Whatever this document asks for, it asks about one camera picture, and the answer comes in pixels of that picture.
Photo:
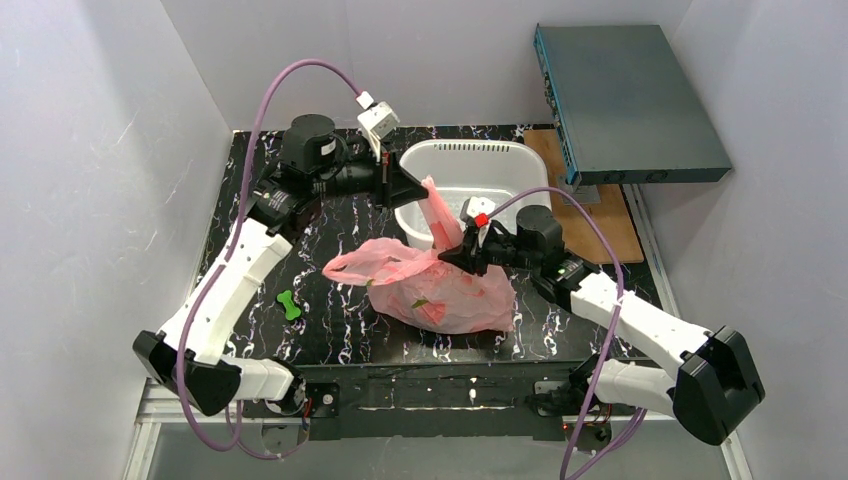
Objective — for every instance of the grey metal box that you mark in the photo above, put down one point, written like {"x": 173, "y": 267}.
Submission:
{"x": 623, "y": 108}

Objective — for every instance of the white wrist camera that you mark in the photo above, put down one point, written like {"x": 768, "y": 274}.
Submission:
{"x": 376, "y": 123}
{"x": 476, "y": 212}

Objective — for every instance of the wooden board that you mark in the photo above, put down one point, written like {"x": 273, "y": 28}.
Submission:
{"x": 607, "y": 209}

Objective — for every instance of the green bone toy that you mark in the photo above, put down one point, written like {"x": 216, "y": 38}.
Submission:
{"x": 292, "y": 311}

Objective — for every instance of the black marble mat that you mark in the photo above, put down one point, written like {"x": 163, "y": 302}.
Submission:
{"x": 338, "y": 325}

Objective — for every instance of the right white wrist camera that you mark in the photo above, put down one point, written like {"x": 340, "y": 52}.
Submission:
{"x": 476, "y": 212}

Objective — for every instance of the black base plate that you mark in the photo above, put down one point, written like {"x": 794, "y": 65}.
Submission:
{"x": 520, "y": 399}

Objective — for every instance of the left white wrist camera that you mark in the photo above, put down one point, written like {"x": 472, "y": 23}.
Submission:
{"x": 376, "y": 123}

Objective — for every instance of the white plastic basin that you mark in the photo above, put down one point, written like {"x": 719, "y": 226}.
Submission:
{"x": 460, "y": 169}

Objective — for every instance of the aluminium frame rail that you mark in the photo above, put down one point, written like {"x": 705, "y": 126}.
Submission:
{"x": 159, "y": 406}

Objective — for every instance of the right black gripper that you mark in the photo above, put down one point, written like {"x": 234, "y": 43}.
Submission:
{"x": 479, "y": 245}

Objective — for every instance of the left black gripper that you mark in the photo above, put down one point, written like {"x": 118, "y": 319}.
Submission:
{"x": 385, "y": 182}

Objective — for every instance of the pink plastic bag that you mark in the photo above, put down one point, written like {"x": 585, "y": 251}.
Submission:
{"x": 417, "y": 288}

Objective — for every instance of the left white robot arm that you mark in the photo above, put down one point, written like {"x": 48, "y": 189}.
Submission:
{"x": 186, "y": 355}

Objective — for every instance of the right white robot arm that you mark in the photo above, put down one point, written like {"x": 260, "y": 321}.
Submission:
{"x": 706, "y": 380}

